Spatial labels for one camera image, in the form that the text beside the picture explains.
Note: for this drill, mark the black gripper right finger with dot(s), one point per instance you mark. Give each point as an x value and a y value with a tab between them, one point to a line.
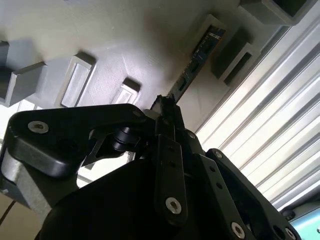
225	187

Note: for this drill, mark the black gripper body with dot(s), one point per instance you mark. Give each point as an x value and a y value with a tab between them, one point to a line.
112	200

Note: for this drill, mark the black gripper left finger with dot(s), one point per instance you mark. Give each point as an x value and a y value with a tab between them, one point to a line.
62	140

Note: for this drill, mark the RAM stick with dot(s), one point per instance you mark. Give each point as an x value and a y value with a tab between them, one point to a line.
197	60

